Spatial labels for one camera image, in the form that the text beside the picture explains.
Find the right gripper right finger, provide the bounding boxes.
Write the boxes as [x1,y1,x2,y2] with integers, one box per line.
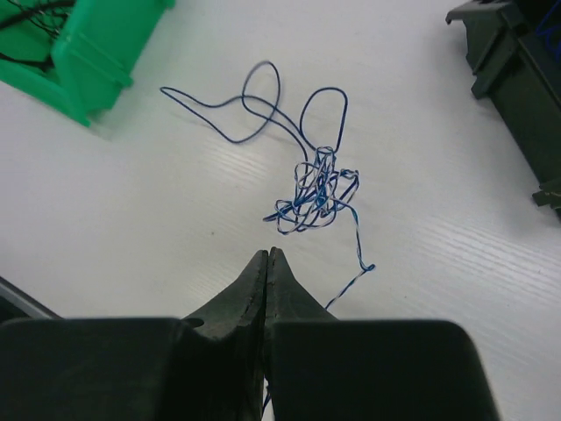
[264,248,500,420]

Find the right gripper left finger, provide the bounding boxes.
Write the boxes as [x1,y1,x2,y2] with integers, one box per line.
[1,251,268,420]

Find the black thin wire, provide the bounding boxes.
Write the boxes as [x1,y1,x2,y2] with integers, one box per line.
[0,0,80,71]

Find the green plastic bin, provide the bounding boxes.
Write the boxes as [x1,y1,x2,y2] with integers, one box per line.
[1,0,175,126]

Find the red and black bin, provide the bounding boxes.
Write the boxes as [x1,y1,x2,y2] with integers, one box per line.
[445,1,560,212]

